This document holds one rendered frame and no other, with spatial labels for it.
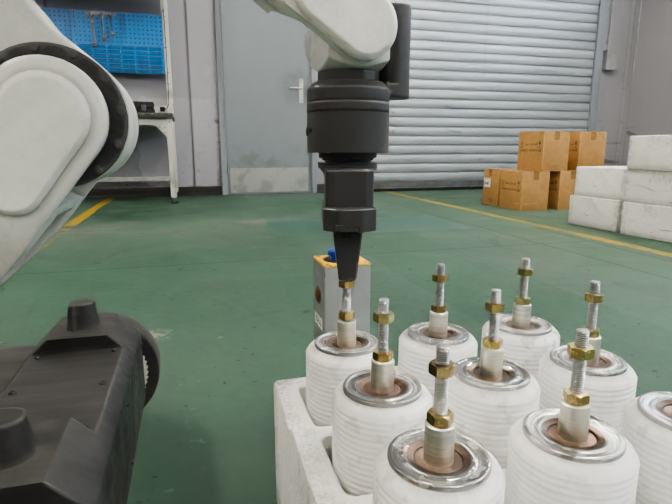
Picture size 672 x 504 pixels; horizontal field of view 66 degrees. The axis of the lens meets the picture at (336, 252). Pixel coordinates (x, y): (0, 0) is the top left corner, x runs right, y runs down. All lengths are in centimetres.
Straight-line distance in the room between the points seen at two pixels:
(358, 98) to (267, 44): 505
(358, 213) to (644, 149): 279
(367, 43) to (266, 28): 508
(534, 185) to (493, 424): 375
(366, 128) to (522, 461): 33
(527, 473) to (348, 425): 15
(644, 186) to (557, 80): 378
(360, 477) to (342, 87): 37
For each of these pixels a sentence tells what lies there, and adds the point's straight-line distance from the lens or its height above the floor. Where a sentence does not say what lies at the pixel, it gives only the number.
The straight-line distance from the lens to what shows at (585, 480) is 44.
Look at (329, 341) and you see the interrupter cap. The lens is 61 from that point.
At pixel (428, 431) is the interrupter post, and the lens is 40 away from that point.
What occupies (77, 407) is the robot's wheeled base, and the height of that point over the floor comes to 19.
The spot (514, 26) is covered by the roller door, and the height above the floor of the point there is 181.
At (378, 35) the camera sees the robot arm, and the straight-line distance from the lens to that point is 53.
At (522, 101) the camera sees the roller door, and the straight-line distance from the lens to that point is 659.
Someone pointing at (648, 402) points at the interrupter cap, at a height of 25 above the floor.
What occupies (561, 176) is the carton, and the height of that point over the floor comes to 26.
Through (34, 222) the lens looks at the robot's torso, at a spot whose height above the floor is 41.
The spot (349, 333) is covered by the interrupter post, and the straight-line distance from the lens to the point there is 60.
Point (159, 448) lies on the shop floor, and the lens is 93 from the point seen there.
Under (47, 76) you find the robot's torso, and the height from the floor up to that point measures 54.
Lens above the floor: 48
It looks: 12 degrees down
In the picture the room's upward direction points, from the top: straight up
